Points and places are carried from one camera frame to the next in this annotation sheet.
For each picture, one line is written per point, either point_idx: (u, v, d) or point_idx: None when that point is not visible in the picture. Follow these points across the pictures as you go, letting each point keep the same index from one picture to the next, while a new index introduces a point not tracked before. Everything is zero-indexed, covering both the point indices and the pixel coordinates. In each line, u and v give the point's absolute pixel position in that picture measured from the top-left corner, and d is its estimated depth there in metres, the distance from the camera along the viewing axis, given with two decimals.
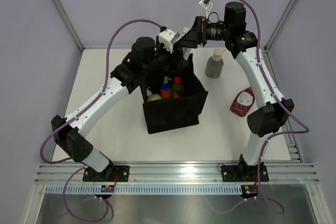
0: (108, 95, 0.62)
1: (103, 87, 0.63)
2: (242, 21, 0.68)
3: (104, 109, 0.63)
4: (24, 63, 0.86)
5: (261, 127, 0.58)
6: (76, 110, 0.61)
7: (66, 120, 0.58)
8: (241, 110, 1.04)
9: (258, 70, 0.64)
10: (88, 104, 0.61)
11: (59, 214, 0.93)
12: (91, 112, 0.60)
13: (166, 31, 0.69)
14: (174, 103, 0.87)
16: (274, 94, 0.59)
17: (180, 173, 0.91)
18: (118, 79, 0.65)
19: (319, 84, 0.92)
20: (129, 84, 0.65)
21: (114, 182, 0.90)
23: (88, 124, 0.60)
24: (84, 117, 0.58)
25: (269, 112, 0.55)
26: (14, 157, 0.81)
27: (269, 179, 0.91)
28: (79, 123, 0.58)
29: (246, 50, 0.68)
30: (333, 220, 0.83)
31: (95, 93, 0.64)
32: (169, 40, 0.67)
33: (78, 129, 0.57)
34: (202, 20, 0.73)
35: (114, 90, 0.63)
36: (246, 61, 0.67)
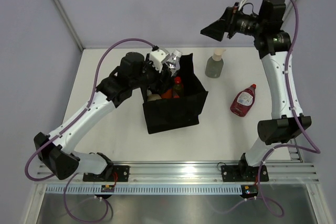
0: (93, 110, 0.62)
1: (87, 102, 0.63)
2: (279, 19, 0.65)
3: (90, 124, 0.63)
4: (24, 62, 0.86)
5: (269, 137, 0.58)
6: (60, 127, 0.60)
7: (50, 137, 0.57)
8: (241, 111, 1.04)
9: (282, 78, 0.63)
10: (73, 119, 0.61)
11: (60, 214, 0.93)
12: (76, 128, 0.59)
13: (158, 51, 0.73)
14: (174, 103, 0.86)
16: (292, 107, 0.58)
17: (180, 173, 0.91)
18: (104, 94, 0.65)
19: (321, 83, 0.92)
20: (115, 98, 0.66)
21: (114, 182, 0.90)
23: (73, 141, 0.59)
24: (68, 134, 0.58)
25: (281, 125, 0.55)
26: (14, 157, 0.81)
27: (269, 179, 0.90)
28: (63, 139, 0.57)
29: (275, 53, 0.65)
30: (333, 220, 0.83)
31: (81, 108, 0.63)
32: (160, 61, 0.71)
33: (61, 148, 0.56)
34: (233, 12, 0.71)
35: (99, 105, 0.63)
36: (272, 66, 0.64)
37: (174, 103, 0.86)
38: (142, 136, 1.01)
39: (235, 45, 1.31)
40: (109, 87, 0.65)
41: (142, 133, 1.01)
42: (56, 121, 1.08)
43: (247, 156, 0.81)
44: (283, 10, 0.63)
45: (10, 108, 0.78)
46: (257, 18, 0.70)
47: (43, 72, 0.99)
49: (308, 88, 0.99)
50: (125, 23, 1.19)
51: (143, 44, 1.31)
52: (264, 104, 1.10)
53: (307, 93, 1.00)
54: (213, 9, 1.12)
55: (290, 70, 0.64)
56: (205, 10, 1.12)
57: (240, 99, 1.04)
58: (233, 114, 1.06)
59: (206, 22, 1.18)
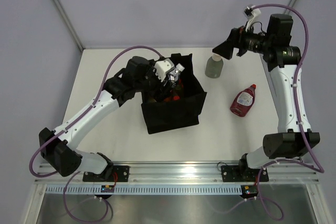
0: (98, 108, 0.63)
1: (93, 99, 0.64)
2: (286, 34, 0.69)
3: (94, 121, 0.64)
4: (24, 62, 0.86)
5: (274, 151, 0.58)
6: (65, 123, 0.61)
7: (55, 133, 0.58)
8: (241, 111, 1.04)
9: (291, 92, 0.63)
10: (79, 115, 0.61)
11: (60, 214, 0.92)
12: (81, 124, 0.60)
13: (165, 62, 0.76)
14: (174, 103, 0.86)
16: (299, 123, 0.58)
17: (181, 173, 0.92)
18: (108, 92, 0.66)
19: (321, 84, 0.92)
20: (119, 97, 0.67)
21: (114, 182, 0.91)
23: (77, 137, 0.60)
24: (73, 130, 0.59)
25: (287, 141, 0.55)
26: (14, 157, 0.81)
27: (268, 179, 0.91)
28: (69, 135, 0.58)
29: (284, 66, 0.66)
30: (333, 220, 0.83)
31: (86, 105, 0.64)
32: (164, 72, 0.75)
33: (66, 143, 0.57)
34: (240, 31, 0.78)
35: (105, 103, 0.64)
36: (281, 77, 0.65)
37: (174, 104, 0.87)
38: (142, 135, 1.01)
39: None
40: (116, 85, 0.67)
41: (142, 133, 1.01)
42: (56, 120, 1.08)
43: (248, 156, 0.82)
44: (290, 25, 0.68)
45: (10, 108, 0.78)
46: (264, 36, 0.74)
47: (43, 72, 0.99)
49: (308, 89, 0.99)
50: (125, 24, 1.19)
51: (142, 45, 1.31)
52: (264, 104, 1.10)
53: (307, 93, 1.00)
54: (213, 9, 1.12)
55: (298, 84, 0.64)
56: (205, 10, 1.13)
57: (240, 99, 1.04)
58: (233, 114, 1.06)
59: (206, 22, 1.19)
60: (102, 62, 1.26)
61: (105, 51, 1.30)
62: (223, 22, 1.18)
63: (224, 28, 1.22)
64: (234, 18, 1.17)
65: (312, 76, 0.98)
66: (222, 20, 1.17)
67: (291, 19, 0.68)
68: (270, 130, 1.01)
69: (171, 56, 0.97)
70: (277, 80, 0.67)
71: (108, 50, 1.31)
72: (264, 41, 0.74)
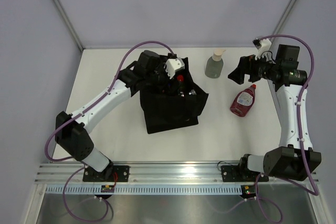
0: (113, 95, 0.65)
1: (108, 87, 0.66)
2: (294, 60, 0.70)
3: (109, 107, 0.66)
4: (24, 62, 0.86)
5: (273, 169, 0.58)
6: (81, 107, 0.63)
7: (72, 116, 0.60)
8: (241, 111, 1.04)
9: (294, 109, 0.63)
10: (95, 100, 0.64)
11: (60, 214, 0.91)
12: (97, 109, 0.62)
13: (176, 60, 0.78)
14: (173, 102, 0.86)
16: (301, 139, 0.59)
17: (180, 173, 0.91)
18: (123, 81, 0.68)
19: (321, 83, 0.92)
20: (132, 87, 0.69)
21: (114, 182, 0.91)
23: (93, 121, 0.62)
24: (90, 114, 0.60)
25: (287, 156, 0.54)
26: (14, 157, 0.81)
27: (268, 179, 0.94)
28: (85, 118, 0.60)
29: (290, 85, 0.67)
30: (332, 220, 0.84)
31: (101, 92, 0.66)
32: (173, 72, 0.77)
33: (83, 125, 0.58)
34: (249, 59, 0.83)
35: (119, 91, 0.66)
36: (285, 95, 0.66)
37: (176, 102, 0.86)
38: (142, 135, 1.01)
39: (234, 45, 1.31)
40: (130, 75, 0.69)
41: (142, 133, 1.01)
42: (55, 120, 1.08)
43: (249, 158, 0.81)
44: (297, 51, 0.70)
45: (9, 108, 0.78)
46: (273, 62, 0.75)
47: (43, 72, 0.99)
49: (307, 89, 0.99)
50: (125, 23, 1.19)
51: (142, 45, 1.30)
52: (264, 105, 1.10)
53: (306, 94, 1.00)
54: (213, 9, 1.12)
55: (303, 102, 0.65)
56: (205, 10, 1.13)
57: (240, 99, 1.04)
58: (232, 114, 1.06)
59: (206, 22, 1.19)
60: (102, 62, 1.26)
61: (105, 51, 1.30)
62: (223, 22, 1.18)
63: (224, 28, 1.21)
64: (234, 18, 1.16)
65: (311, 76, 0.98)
66: (222, 20, 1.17)
67: (298, 46, 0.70)
68: (269, 130, 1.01)
69: None
70: (282, 97, 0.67)
71: (107, 50, 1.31)
72: (272, 66, 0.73)
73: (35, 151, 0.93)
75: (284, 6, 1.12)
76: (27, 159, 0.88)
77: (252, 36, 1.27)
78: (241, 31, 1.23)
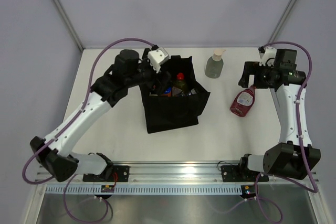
0: (88, 112, 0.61)
1: (82, 103, 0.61)
2: (292, 62, 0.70)
3: (86, 124, 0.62)
4: (24, 62, 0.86)
5: (273, 167, 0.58)
6: (55, 130, 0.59)
7: (45, 141, 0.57)
8: (241, 111, 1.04)
9: (293, 108, 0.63)
10: (69, 121, 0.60)
11: (60, 214, 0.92)
12: (71, 130, 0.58)
13: (157, 51, 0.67)
14: (174, 100, 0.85)
16: (300, 135, 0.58)
17: (180, 173, 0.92)
18: (99, 93, 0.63)
19: (321, 83, 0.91)
20: (110, 98, 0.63)
21: (114, 182, 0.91)
23: (69, 144, 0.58)
24: (63, 137, 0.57)
25: (286, 151, 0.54)
26: (15, 157, 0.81)
27: (268, 179, 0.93)
28: (59, 144, 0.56)
29: (289, 84, 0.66)
30: (333, 220, 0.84)
31: (75, 109, 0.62)
32: (157, 64, 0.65)
33: (58, 151, 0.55)
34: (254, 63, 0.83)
35: (95, 106, 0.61)
36: (284, 94, 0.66)
37: (176, 102, 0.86)
38: (142, 135, 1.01)
39: (234, 45, 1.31)
40: (106, 84, 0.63)
41: (142, 134, 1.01)
42: (56, 120, 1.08)
43: (251, 157, 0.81)
44: (295, 54, 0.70)
45: (10, 108, 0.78)
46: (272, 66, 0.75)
47: (43, 72, 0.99)
49: (307, 88, 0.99)
50: (125, 23, 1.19)
51: (142, 44, 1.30)
52: (263, 104, 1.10)
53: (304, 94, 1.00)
54: (212, 9, 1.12)
55: (302, 100, 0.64)
56: (205, 10, 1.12)
57: (240, 99, 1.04)
58: (232, 114, 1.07)
59: (206, 22, 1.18)
60: (102, 62, 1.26)
61: (106, 52, 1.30)
62: (223, 22, 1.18)
63: (224, 28, 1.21)
64: (234, 17, 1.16)
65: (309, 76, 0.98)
66: (222, 20, 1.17)
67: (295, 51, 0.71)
68: (269, 130, 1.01)
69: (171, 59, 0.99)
70: (281, 96, 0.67)
71: (107, 49, 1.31)
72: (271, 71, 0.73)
73: None
75: (285, 6, 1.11)
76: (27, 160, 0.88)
77: (252, 36, 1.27)
78: (240, 31, 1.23)
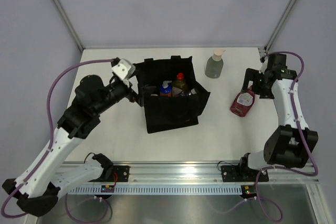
0: (56, 151, 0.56)
1: (49, 142, 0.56)
2: (282, 63, 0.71)
3: (59, 162, 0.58)
4: (23, 62, 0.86)
5: (273, 153, 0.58)
6: (25, 171, 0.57)
7: (16, 185, 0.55)
8: (241, 111, 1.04)
9: (287, 97, 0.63)
10: (38, 163, 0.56)
11: (60, 214, 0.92)
12: (40, 173, 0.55)
13: (118, 65, 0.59)
14: (174, 100, 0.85)
16: (297, 118, 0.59)
17: (180, 173, 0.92)
18: (66, 128, 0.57)
19: (319, 83, 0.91)
20: (79, 132, 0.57)
21: (114, 182, 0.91)
23: (40, 185, 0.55)
24: (32, 181, 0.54)
25: (285, 133, 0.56)
26: (15, 157, 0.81)
27: (269, 179, 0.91)
28: (28, 187, 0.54)
29: (282, 79, 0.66)
30: (332, 220, 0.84)
31: (44, 148, 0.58)
32: (124, 78, 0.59)
33: (28, 195, 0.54)
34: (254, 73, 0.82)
35: (62, 144, 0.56)
36: (279, 87, 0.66)
37: (176, 102, 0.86)
38: (141, 135, 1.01)
39: (234, 45, 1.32)
40: (73, 118, 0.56)
41: (142, 134, 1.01)
42: (56, 121, 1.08)
43: (250, 156, 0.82)
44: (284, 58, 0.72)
45: (9, 109, 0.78)
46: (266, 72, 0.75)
47: (43, 72, 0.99)
49: (307, 88, 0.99)
50: (124, 23, 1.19)
51: (142, 44, 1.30)
52: (263, 104, 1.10)
53: (303, 94, 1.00)
54: (212, 9, 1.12)
55: (295, 92, 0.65)
56: (205, 10, 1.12)
57: (240, 99, 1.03)
58: (232, 114, 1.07)
59: (206, 23, 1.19)
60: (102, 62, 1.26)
61: (105, 51, 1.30)
62: (223, 22, 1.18)
63: (224, 28, 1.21)
64: (234, 18, 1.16)
65: (308, 76, 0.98)
66: (222, 20, 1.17)
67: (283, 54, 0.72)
68: (269, 130, 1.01)
69: (171, 59, 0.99)
70: (275, 91, 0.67)
71: (107, 49, 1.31)
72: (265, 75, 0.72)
73: (35, 152, 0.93)
75: (284, 6, 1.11)
76: (27, 160, 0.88)
77: (252, 36, 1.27)
78: (240, 31, 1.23)
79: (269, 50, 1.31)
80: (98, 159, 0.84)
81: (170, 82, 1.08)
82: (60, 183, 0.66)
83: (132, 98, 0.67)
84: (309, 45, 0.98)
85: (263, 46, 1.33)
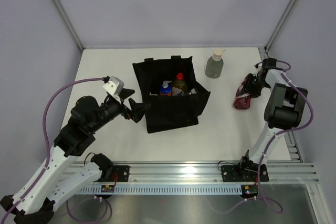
0: (52, 169, 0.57)
1: (45, 160, 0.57)
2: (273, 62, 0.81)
3: (55, 179, 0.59)
4: (23, 61, 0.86)
5: (273, 108, 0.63)
6: (23, 188, 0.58)
7: (14, 201, 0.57)
8: (245, 104, 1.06)
9: (279, 75, 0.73)
10: (34, 180, 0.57)
11: (61, 213, 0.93)
12: (37, 190, 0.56)
13: (108, 83, 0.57)
14: (175, 100, 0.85)
16: (289, 82, 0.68)
17: (180, 173, 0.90)
18: (62, 147, 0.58)
19: (318, 83, 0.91)
20: (74, 150, 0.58)
21: (114, 183, 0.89)
23: (37, 202, 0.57)
24: (29, 198, 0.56)
25: (282, 86, 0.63)
26: (16, 157, 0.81)
27: (269, 179, 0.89)
28: (25, 204, 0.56)
29: (272, 70, 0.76)
30: (333, 220, 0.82)
31: (41, 166, 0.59)
32: (114, 94, 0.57)
33: (25, 212, 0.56)
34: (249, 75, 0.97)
35: (58, 162, 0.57)
36: (271, 73, 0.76)
37: (177, 102, 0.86)
38: (142, 135, 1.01)
39: (234, 45, 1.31)
40: (68, 138, 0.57)
41: (142, 134, 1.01)
42: (56, 120, 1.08)
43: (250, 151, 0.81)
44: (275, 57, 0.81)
45: (9, 108, 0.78)
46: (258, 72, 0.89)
47: (43, 72, 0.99)
49: (306, 89, 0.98)
50: (124, 23, 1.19)
51: (142, 44, 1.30)
52: (264, 104, 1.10)
53: None
54: (213, 9, 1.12)
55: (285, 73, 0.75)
56: (205, 10, 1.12)
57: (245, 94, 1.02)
58: (232, 114, 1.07)
59: (206, 22, 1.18)
60: (102, 61, 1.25)
61: (105, 51, 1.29)
62: (223, 22, 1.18)
63: (224, 28, 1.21)
64: (234, 17, 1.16)
65: (308, 75, 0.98)
66: (222, 20, 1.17)
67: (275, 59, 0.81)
68: None
69: (171, 59, 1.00)
70: (270, 77, 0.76)
71: (107, 49, 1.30)
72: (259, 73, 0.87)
73: (36, 152, 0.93)
75: (285, 6, 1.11)
76: (28, 160, 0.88)
77: (252, 36, 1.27)
78: (241, 31, 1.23)
79: (269, 50, 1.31)
80: (96, 161, 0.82)
81: (170, 82, 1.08)
82: (55, 196, 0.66)
83: (126, 115, 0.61)
84: (308, 45, 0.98)
85: (262, 46, 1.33)
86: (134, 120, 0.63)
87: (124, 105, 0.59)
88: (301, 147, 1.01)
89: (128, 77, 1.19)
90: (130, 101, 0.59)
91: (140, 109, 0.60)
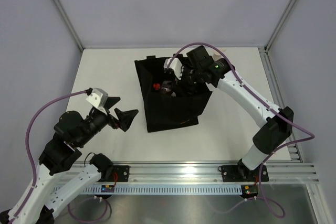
0: (40, 187, 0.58)
1: (32, 179, 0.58)
2: (206, 56, 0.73)
3: (46, 194, 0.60)
4: (23, 60, 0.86)
5: (272, 145, 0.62)
6: (17, 204, 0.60)
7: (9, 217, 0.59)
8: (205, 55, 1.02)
9: (244, 91, 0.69)
10: (25, 198, 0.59)
11: (61, 214, 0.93)
12: (28, 208, 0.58)
13: (92, 94, 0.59)
14: (178, 101, 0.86)
16: (270, 107, 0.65)
17: (180, 173, 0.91)
18: (47, 166, 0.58)
19: (318, 83, 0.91)
20: (60, 168, 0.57)
21: (114, 182, 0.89)
23: (31, 218, 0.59)
24: (23, 215, 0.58)
25: (273, 127, 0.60)
26: (14, 157, 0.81)
27: (269, 179, 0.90)
28: (20, 221, 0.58)
29: (224, 76, 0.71)
30: (333, 220, 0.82)
31: (29, 183, 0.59)
32: (98, 106, 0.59)
33: None
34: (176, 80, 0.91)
35: (45, 181, 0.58)
36: (229, 85, 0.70)
37: (178, 104, 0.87)
38: (142, 135, 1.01)
39: (234, 45, 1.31)
40: (52, 156, 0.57)
41: (142, 133, 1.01)
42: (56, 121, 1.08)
43: (244, 161, 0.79)
44: (204, 49, 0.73)
45: (9, 107, 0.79)
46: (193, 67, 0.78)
47: (43, 71, 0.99)
49: (307, 88, 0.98)
50: (124, 23, 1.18)
51: (140, 44, 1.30)
52: None
53: (303, 93, 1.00)
54: (212, 10, 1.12)
55: (243, 81, 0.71)
56: (205, 10, 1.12)
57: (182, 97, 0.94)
58: (232, 114, 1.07)
59: (207, 22, 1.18)
60: (101, 61, 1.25)
61: (105, 51, 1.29)
62: (223, 21, 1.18)
63: (223, 28, 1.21)
64: (234, 17, 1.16)
65: (307, 75, 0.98)
66: (222, 19, 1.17)
67: (200, 45, 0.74)
68: None
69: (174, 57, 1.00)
70: (229, 91, 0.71)
71: (106, 49, 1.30)
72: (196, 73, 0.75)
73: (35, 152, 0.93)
75: (284, 6, 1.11)
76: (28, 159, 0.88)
77: (251, 36, 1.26)
78: (241, 30, 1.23)
79: (269, 49, 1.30)
80: (95, 162, 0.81)
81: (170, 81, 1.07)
82: (53, 204, 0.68)
83: (114, 125, 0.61)
84: (307, 45, 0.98)
85: (263, 46, 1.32)
86: (123, 129, 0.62)
87: (110, 115, 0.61)
88: (301, 147, 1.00)
89: (128, 78, 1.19)
90: (116, 111, 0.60)
91: (127, 118, 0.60)
